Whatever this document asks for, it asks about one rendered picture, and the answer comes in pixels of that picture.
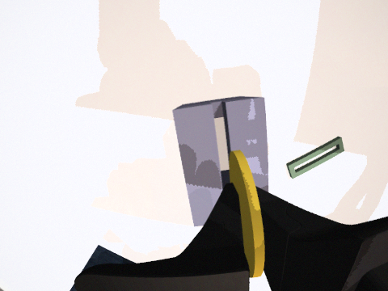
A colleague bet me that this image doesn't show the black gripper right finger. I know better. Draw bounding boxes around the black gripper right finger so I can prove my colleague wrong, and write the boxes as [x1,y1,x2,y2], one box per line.
[255,188,388,291]

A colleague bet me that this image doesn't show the gold coin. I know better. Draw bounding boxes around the gold coin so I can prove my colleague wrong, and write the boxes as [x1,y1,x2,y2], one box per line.
[229,150,265,278]

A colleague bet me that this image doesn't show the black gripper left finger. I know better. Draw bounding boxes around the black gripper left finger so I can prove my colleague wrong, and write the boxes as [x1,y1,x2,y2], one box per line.
[74,182,250,291]

